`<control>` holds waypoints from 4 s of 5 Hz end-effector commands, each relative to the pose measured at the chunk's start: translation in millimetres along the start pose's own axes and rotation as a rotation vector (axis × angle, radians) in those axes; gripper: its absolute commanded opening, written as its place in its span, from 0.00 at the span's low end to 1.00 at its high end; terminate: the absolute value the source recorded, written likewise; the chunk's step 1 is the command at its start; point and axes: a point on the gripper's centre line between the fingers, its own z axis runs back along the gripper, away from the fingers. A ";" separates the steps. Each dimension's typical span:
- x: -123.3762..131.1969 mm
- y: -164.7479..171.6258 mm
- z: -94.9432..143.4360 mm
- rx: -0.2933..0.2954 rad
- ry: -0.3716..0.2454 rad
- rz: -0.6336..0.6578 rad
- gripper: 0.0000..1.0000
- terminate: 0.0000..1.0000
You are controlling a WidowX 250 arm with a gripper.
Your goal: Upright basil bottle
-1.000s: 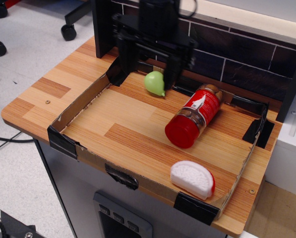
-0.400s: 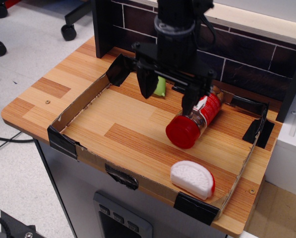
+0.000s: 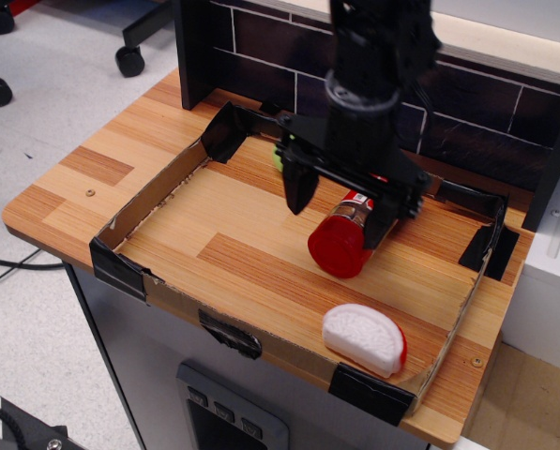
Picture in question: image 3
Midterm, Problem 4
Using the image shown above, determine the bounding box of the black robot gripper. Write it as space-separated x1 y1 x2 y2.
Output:
279 70 431 250

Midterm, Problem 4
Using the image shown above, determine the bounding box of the red-capped basil spice bottle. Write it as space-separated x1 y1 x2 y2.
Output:
308 190 383 278

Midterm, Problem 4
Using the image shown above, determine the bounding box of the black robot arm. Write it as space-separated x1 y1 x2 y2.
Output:
278 1 441 249

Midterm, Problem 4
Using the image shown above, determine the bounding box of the cardboard fence with black tape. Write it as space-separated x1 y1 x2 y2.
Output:
89 100 521 428

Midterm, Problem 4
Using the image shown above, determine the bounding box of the green toy pear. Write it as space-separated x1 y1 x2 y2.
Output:
272 134 296 173

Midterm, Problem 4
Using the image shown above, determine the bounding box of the white and red toy slice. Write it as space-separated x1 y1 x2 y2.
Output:
322 304 407 378

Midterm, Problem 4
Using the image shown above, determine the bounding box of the dark brick-pattern backsplash panel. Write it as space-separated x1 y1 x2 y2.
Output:
173 1 560 230

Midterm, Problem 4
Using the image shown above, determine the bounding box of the white side cabinet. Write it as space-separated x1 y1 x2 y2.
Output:
502 179 560 368

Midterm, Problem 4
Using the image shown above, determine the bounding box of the grey cabinet control panel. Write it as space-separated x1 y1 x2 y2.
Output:
176 363 290 450

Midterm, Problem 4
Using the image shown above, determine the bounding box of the black office chair base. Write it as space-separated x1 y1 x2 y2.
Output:
114 1 173 78

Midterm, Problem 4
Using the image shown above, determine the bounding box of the black floor cable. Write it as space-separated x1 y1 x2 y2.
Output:
0 247 66 294

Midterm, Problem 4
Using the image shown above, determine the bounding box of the black metal bracket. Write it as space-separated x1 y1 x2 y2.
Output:
0 397 83 449

